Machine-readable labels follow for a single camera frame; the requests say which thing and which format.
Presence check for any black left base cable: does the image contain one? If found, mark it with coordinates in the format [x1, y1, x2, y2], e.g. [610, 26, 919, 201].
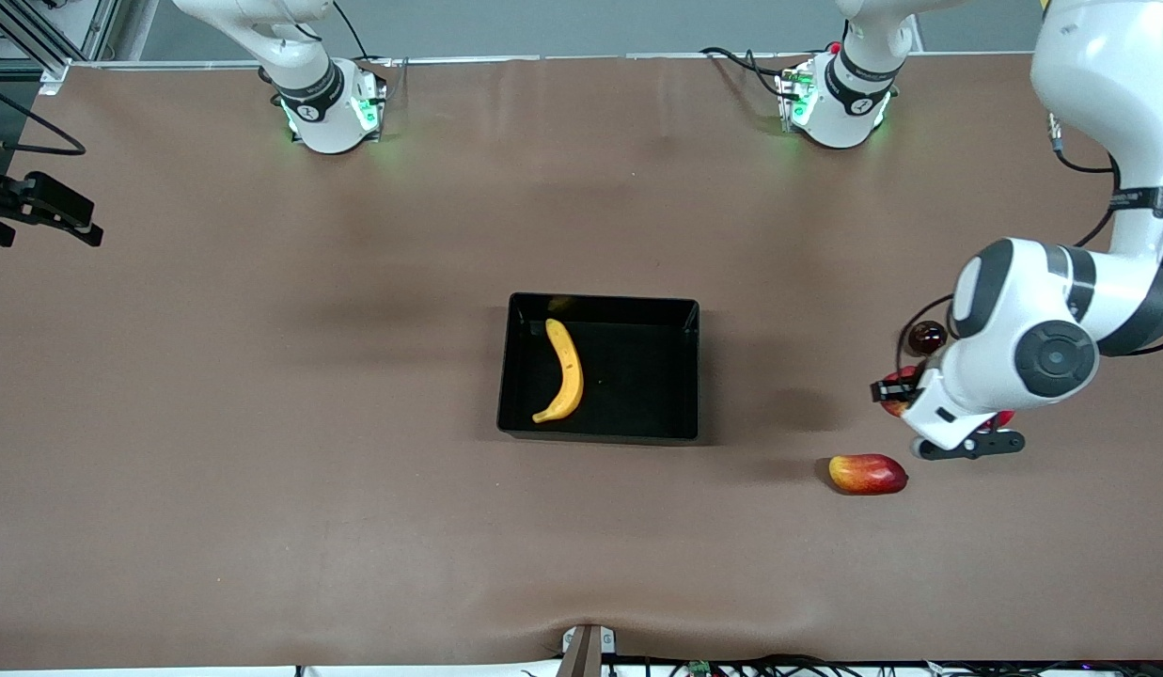
[700, 45, 789, 100]

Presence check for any black right base cable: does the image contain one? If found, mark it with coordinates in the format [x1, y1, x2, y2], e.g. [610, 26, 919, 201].
[332, 0, 409, 69]

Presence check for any aluminium frame profile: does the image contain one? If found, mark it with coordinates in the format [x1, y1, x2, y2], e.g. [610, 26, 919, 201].
[0, 0, 121, 95]

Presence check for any black base cable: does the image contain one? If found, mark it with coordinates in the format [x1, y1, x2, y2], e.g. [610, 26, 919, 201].
[700, 45, 789, 100]
[332, 0, 409, 69]

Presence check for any metal table edge bracket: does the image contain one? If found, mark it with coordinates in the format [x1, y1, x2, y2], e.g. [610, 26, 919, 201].
[559, 623, 618, 677]

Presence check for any red yellow mango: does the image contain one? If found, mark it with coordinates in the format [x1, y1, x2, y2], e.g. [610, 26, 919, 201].
[828, 453, 909, 496]

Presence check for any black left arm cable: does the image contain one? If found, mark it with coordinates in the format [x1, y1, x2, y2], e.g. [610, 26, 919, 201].
[896, 111, 1163, 377]

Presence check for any small red yellow apple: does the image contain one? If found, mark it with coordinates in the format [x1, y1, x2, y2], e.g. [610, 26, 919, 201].
[880, 365, 922, 417]

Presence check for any brown table cover mat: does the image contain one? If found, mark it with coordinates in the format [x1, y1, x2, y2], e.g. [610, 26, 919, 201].
[0, 52, 1163, 670]

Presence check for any black plastic tray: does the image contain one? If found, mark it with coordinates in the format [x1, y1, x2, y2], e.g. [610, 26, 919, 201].
[495, 291, 701, 445]

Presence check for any yellow banana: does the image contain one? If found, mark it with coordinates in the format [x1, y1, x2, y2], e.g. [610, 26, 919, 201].
[531, 318, 585, 425]

